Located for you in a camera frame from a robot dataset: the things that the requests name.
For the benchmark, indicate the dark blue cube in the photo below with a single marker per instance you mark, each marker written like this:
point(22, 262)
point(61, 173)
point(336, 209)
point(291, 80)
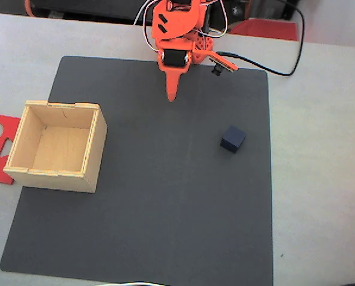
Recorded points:
point(232, 139)

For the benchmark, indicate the open wooden box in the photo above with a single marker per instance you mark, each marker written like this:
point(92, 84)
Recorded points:
point(61, 149)

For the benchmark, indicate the red flat sheet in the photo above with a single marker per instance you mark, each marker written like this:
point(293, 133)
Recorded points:
point(267, 29)

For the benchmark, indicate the dark grey mat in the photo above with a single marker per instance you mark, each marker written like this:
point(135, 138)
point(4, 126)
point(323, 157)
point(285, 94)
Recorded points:
point(153, 193)

